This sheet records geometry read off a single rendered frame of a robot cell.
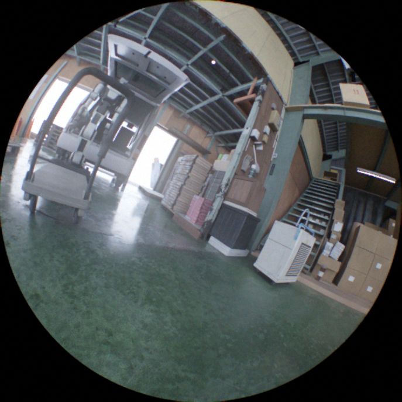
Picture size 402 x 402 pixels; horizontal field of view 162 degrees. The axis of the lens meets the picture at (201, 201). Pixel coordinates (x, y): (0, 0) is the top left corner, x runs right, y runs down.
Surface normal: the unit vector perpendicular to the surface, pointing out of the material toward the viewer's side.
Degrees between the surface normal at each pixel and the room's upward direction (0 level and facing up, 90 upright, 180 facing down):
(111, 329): 0
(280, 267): 90
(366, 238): 90
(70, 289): 0
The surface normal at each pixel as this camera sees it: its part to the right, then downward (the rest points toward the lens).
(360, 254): -0.70, -0.31
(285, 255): -0.85, -0.38
